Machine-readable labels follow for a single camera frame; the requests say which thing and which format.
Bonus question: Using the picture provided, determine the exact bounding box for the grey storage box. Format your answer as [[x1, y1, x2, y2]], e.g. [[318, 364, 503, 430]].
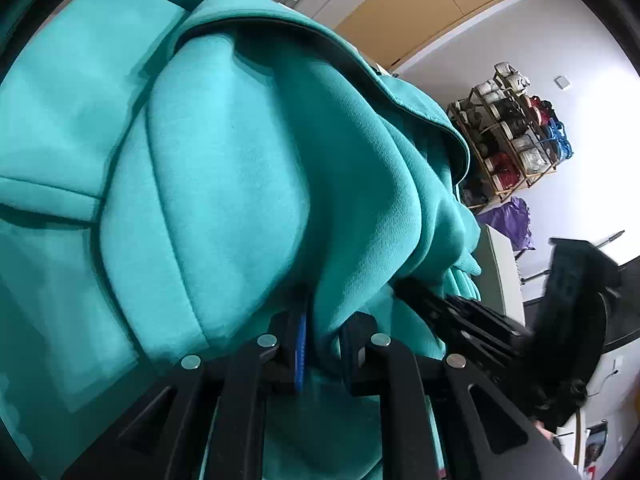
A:
[[473, 224, 525, 325]]

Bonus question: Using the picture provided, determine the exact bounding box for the purple bag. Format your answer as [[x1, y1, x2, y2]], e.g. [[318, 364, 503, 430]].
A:
[[476, 196, 535, 252]]

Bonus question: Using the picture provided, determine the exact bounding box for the wooden shoe rack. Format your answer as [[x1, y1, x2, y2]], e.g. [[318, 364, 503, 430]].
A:
[[446, 62, 574, 212]]

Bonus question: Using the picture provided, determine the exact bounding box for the teal fleece jacket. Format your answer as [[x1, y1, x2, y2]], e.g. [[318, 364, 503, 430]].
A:
[[1, 0, 480, 479]]

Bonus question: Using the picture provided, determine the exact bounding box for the wall light switch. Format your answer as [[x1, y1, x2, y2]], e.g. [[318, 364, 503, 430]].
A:
[[554, 76, 570, 90]]

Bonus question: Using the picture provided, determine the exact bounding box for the wooden door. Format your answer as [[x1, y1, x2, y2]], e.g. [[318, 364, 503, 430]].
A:
[[335, 0, 506, 70]]

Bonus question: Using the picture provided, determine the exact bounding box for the person right hand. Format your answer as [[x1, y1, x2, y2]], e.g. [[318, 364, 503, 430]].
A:
[[533, 420, 555, 441]]

